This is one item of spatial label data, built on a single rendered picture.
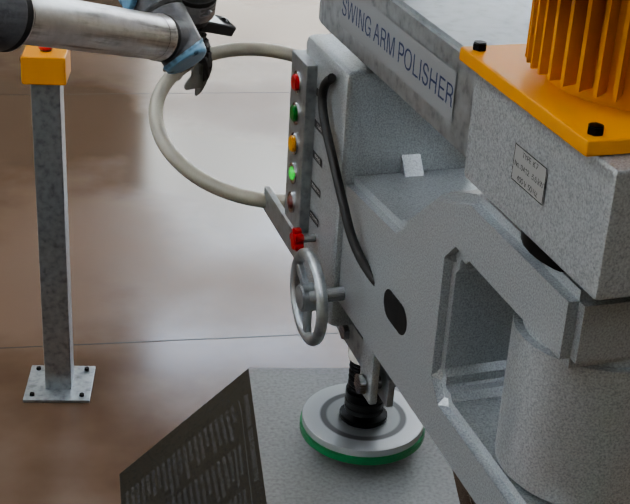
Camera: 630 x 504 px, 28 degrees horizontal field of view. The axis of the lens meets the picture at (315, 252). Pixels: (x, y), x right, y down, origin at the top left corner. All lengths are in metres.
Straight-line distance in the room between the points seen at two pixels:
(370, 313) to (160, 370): 2.30
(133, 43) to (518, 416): 1.15
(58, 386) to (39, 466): 0.38
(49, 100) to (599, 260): 2.56
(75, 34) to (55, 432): 1.87
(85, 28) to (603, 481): 1.19
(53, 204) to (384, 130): 1.95
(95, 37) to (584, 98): 1.15
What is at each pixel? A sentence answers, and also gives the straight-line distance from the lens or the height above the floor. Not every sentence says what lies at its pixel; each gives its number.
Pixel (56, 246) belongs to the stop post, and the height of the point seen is 0.50.
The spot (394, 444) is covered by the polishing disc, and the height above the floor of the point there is 0.93.
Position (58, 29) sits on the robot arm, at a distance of 2.11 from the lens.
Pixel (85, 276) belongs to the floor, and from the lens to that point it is 4.63.
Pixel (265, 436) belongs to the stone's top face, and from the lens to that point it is 2.24.
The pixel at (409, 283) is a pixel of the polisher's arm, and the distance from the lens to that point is 1.65.
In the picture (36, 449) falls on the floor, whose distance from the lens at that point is 3.73.
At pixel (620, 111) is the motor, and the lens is 1.22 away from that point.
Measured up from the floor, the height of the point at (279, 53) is 1.31.
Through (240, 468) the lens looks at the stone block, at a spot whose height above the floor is 0.84.
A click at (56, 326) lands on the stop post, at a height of 0.23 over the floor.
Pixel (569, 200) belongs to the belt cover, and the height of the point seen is 1.69.
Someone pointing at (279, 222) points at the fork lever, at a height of 1.15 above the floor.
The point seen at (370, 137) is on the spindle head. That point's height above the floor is 1.49.
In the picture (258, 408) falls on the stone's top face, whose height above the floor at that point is 0.87.
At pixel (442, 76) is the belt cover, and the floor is 1.69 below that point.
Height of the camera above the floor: 2.15
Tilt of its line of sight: 26 degrees down
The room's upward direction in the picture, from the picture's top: 3 degrees clockwise
